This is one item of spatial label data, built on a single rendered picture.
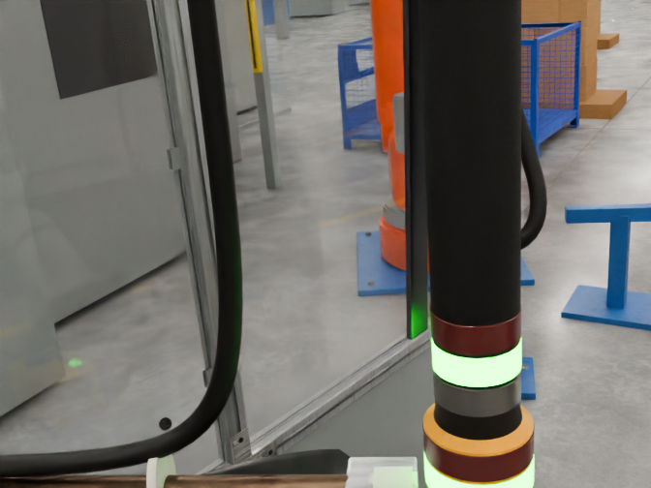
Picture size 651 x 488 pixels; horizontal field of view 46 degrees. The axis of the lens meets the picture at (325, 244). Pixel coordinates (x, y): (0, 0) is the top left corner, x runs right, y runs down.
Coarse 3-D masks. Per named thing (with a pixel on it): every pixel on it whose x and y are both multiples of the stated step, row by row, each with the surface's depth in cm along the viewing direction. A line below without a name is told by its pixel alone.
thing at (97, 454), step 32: (192, 0) 26; (192, 32) 26; (224, 96) 27; (224, 128) 27; (224, 160) 28; (224, 192) 28; (224, 224) 28; (224, 256) 29; (224, 288) 29; (224, 320) 30; (224, 352) 30; (224, 384) 31; (192, 416) 32; (96, 448) 34; (128, 448) 33; (160, 448) 32; (160, 480) 33
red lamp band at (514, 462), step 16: (432, 448) 30; (528, 448) 30; (432, 464) 30; (448, 464) 30; (464, 464) 29; (480, 464) 29; (496, 464) 29; (512, 464) 29; (528, 464) 30; (480, 480) 29; (496, 480) 29
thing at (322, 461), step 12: (276, 456) 49; (288, 456) 49; (300, 456) 49; (312, 456) 49; (324, 456) 49; (336, 456) 49; (348, 456) 49; (228, 468) 48; (240, 468) 48; (252, 468) 48; (264, 468) 48; (276, 468) 48; (288, 468) 48; (300, 468) 48; (312, 468) 48; (324, 468) 49; (336, 468) 49
